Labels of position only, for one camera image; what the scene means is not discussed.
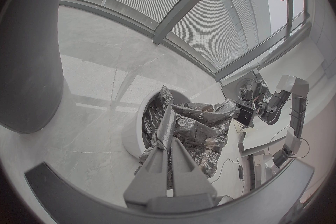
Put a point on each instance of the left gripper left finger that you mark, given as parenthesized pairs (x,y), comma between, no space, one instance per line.
(149,181)

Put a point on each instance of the grey box appliance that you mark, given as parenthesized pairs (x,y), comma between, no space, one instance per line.
(231,86)

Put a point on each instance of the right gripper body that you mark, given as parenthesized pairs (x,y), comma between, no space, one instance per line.
(246,115)

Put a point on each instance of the white trash bin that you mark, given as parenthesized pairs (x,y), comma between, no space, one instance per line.
(131,133)

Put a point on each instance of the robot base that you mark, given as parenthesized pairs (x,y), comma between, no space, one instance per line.
(262,170)

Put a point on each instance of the black plastic bag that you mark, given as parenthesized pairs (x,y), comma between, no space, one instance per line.
(199,133)

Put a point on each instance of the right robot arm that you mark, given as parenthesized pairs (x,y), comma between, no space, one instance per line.
(298,118)

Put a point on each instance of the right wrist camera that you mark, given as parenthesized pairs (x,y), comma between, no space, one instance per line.
(243,92)

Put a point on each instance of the white printed wrapper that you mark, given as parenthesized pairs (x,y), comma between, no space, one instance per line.
(242,128)

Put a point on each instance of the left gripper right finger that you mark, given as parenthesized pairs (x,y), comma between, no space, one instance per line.
(189,178)

